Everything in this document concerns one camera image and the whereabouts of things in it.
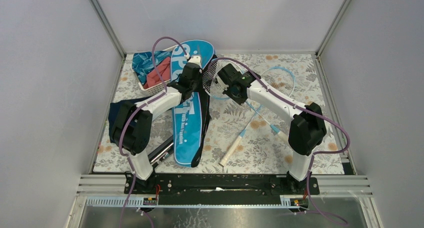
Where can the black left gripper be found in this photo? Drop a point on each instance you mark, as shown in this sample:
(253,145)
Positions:
(200,76)

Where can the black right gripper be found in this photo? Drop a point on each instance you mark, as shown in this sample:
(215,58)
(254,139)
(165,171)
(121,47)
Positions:
(240,100)

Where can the blue racket cover bag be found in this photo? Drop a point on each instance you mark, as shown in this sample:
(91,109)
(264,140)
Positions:
(191,118)

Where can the black shuttlecock tube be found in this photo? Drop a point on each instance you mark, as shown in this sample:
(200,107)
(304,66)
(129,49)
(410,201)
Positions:
(161,152)

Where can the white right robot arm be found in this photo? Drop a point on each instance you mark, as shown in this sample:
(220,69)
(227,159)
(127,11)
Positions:
(272,89)

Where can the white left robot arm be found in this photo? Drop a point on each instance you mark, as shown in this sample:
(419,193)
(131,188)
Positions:
(131,129)

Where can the white perforated plastic basket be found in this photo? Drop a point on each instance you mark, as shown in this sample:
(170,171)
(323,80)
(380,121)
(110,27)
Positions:
(157,88)

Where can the salmon pink towel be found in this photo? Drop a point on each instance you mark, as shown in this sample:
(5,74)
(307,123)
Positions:
(164,69)

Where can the teal leaf-patterned cloth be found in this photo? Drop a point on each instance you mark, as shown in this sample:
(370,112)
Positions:
(142,63)

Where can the navy blue cloth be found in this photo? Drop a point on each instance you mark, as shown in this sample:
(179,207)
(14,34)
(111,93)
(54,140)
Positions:
(114,108)

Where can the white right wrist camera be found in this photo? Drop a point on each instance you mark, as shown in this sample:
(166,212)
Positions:
(220,83)

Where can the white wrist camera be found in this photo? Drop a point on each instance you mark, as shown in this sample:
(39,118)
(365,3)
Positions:
(220,83)
(195,59)

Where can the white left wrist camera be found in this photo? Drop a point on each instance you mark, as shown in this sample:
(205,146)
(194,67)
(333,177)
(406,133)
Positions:
(195,59)

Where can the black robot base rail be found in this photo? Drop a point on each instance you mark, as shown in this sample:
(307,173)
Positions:
(220,189)

